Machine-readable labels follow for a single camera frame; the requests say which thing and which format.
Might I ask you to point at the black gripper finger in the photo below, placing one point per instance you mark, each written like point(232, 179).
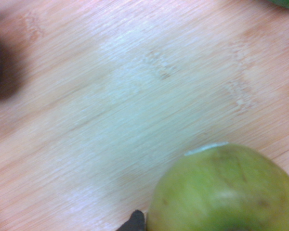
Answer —
point(135, 222)

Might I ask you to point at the green apple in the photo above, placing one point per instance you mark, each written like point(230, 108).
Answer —
point(226, 190)

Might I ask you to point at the dark green round fruit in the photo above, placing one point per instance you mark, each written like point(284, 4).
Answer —
point(286, 3)

